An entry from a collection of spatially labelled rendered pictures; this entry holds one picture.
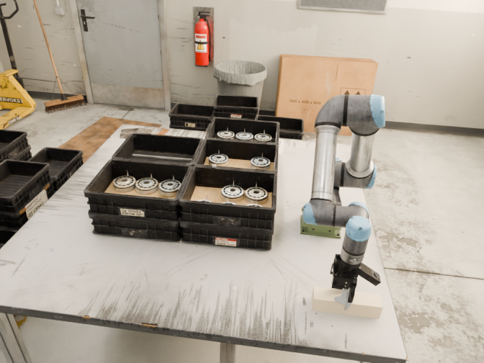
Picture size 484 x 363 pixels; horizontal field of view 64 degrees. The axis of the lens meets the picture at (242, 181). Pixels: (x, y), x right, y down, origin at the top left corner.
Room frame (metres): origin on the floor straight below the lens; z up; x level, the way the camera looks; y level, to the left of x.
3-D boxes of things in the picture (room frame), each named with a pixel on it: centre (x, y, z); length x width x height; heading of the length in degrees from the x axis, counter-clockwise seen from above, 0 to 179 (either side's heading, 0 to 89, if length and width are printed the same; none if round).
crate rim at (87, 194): (1.45, 0.45, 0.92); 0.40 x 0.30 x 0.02; 86
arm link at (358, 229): (0.98, -0.38, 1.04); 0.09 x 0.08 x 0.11; 166
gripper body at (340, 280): (0.98, -0.37, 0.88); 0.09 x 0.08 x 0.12; 84
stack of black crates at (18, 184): (1.92, 1.38, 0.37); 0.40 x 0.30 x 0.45; 174
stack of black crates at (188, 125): (3.39, 0.48, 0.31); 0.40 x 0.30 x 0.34; 84
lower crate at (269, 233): (1.42, 0.05, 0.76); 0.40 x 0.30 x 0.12; 86
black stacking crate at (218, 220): (1.42, 0.05, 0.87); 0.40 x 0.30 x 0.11; 86
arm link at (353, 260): (0.98, -0.38, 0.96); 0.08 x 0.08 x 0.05
